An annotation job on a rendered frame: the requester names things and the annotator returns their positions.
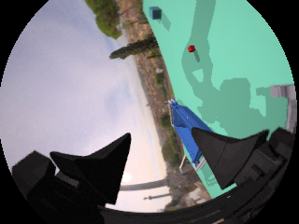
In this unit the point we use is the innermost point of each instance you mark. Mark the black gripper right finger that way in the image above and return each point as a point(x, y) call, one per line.
point(226, 155)

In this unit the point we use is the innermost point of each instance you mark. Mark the blue plastic tray with grey wire bars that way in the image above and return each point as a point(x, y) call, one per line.
point(183, 127)

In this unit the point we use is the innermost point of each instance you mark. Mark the small red block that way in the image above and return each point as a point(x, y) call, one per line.
point(191, 48)

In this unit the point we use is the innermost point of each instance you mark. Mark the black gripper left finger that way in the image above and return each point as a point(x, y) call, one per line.
point(103, 169)

